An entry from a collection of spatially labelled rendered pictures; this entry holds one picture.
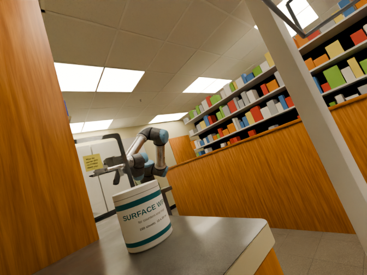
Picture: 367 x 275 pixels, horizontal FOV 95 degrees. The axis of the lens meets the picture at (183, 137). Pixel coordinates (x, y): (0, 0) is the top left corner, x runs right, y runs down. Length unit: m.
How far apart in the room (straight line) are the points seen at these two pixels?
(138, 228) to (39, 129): 0.58
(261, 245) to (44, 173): 0.74
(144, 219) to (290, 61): 0.43
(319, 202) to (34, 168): 2.23
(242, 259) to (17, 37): 1.13
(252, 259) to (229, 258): 0.04
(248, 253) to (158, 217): 0.23
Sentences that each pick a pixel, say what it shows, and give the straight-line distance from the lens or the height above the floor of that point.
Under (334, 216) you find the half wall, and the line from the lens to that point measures 2.28.
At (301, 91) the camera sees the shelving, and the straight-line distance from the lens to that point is 0.23.
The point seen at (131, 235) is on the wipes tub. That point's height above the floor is 0.98.
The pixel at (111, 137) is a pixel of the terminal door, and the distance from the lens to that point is 0.99.
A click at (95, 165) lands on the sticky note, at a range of 0.93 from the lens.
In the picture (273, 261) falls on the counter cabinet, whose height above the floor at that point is 0.88.
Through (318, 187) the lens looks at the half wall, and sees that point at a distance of 2.18.
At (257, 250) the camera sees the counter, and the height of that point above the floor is 0.92.
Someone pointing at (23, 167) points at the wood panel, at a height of 1.29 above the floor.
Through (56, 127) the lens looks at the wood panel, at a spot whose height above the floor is 1.42.
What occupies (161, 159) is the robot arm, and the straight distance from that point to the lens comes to 1.58.
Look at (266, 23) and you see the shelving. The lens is 0.26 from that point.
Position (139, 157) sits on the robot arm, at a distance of 1.14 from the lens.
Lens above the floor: 1.10
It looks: 8 degrees up
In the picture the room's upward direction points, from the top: 20 degrees counter-clockwise
